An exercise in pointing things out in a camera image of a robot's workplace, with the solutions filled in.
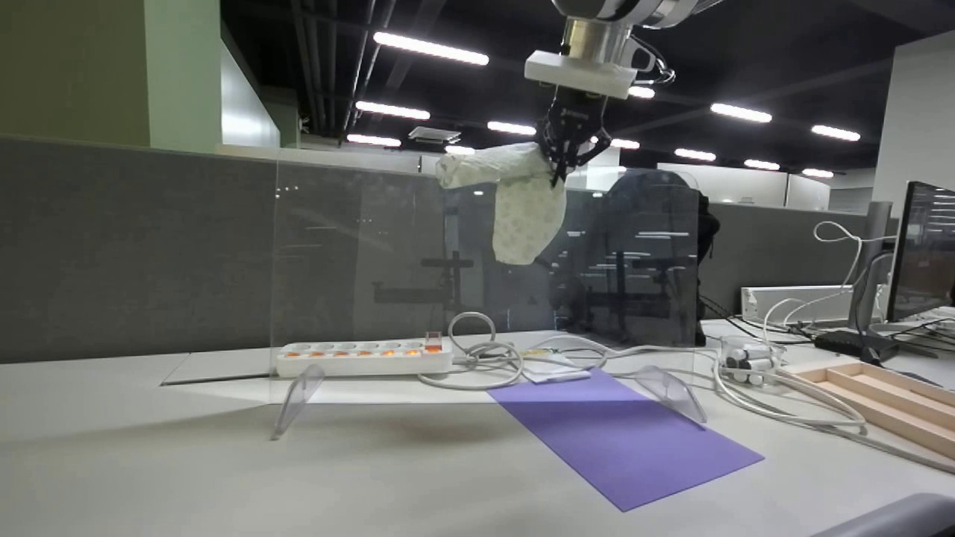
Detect clear glass panel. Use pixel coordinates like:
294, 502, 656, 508
268, 166, 671, 430

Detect computer monitor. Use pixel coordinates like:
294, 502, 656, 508
886, 181, 955, 323

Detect white box on desk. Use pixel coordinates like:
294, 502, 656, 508
742, 282, 853, 324

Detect grey desk partition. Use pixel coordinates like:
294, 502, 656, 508
0, 133, 282, 363

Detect white power adapters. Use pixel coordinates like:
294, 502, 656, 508
722, 342, 779, 387

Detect white patterned cloth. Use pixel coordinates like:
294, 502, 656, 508
433, 139, 567, 266

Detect white coiled cable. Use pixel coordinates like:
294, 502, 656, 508
416, 306, 639, 394

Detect white power strip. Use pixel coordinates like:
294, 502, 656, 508
274, 339, 454, 378

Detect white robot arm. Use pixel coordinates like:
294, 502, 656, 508
527, 0, 722, 181

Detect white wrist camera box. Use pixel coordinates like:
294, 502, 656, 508
527, 50, 637, 98

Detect purple paper sheet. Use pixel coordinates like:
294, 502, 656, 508
494, 373, 762, 512

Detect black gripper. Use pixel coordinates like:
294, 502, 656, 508
539, 90, 610, 189

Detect wooden frame tray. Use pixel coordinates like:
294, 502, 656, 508
800, 360, 955, 459

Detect black monitor stand base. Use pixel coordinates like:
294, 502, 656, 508
812, 330, 898, 363

